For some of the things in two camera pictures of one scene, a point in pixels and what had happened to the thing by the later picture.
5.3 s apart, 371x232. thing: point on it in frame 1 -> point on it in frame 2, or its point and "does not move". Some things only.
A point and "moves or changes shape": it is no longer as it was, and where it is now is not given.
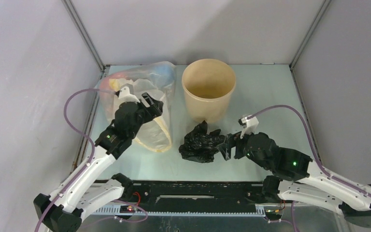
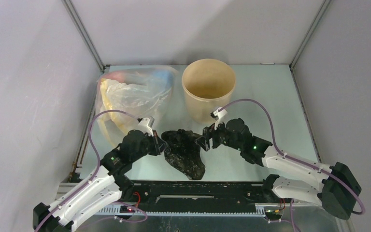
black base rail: (200, 193) does not move
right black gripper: (233, 144) -> (211, 137)
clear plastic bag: (156, 79) moves or changes shape
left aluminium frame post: (79, 27) does not move
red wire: (136, 193) does not move
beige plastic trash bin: (208, 84) does not move
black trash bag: (200, 146) moves or changes shape
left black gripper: (154, 111) -> (159, 145)
